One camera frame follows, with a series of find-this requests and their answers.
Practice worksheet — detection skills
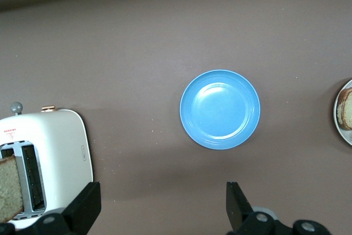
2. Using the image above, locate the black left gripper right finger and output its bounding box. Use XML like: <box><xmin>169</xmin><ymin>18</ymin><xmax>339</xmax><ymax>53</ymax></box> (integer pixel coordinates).
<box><xmin>225</xmin><ymin>181</ymin><xmax>334</xmax><ymax>235</ymax></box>

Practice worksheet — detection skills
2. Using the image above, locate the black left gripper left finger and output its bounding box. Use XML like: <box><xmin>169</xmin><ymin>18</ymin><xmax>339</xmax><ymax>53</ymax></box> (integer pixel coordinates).
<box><xmin>0</xmin><ymin>181</ymin><xmax>102</xmax><ymax>235</ymax></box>

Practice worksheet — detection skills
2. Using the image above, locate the brown bread slice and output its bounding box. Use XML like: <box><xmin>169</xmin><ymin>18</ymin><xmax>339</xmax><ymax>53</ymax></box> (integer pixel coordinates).
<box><xmin>337</xmin><ymin>86</ymin><xmax>352</xmax><ymax>131</ymax></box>
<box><xmin>0</xmin><ymin>154</ymin><xmax>25</xmax><ymax>223</ymax></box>

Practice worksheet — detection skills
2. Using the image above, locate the blue plate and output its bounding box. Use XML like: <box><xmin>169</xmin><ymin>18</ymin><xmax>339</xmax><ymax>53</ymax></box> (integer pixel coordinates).
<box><xmin>179</xmin><ymin>69</ymin><xmax>261</xmax><ymax>150</ymax></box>

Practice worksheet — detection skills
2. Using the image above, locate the beige plate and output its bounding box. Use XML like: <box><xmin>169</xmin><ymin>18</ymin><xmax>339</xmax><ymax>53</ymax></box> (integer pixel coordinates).
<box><xmin>333</xmin><ymin>79</ymin><xmax>352</xmax><ymax>146</ymax></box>

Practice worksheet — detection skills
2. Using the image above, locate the white two-slot toaster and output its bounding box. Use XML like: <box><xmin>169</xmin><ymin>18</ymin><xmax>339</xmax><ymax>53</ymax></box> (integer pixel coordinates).
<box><xmin>0</xmin><ymin>102</ymin><xmax>95</xmax><ymax>229</ymax></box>

